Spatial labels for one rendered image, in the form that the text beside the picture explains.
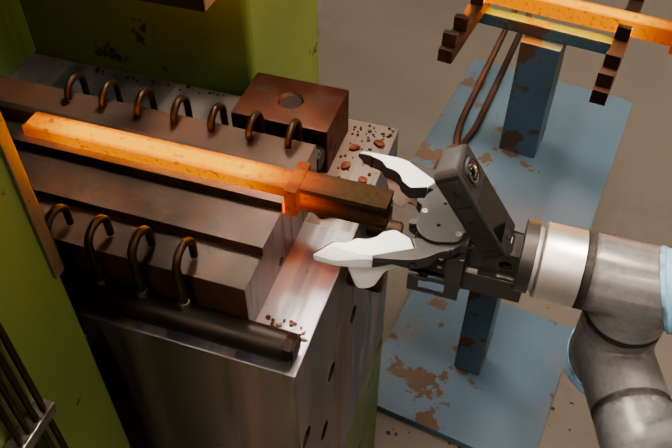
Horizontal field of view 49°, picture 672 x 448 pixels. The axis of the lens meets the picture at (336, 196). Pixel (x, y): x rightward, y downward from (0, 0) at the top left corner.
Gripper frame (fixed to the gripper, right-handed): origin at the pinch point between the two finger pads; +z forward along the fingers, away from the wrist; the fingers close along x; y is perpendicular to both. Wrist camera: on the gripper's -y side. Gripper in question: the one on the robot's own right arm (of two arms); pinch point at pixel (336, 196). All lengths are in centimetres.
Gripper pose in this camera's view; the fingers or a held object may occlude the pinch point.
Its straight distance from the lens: 74.4
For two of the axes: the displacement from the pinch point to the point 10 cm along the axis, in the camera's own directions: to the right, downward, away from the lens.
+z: -9.5, -2.2, 2.2
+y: 0.0, 7.1, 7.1
